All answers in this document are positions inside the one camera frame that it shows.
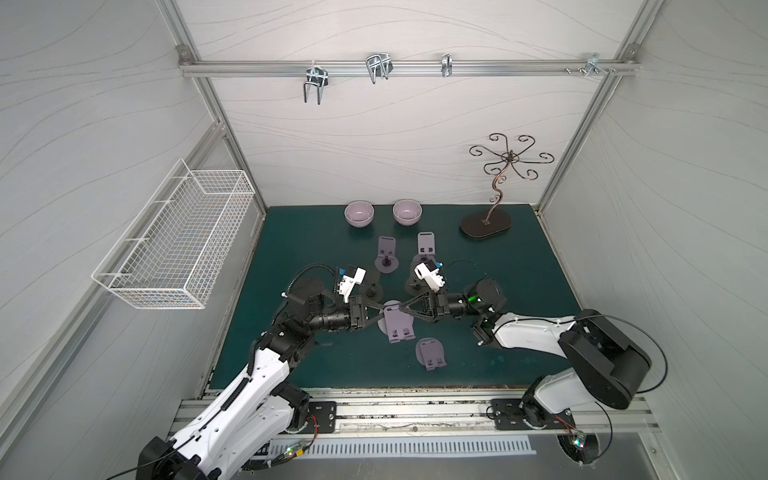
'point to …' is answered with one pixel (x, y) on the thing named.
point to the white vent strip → (403, 446)
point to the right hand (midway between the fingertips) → (401, 313)
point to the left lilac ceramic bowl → (359, 213)
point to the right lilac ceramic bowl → (407, 212)
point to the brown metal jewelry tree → (478, 225)
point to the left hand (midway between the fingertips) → (390, 317)
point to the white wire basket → (184, 244)
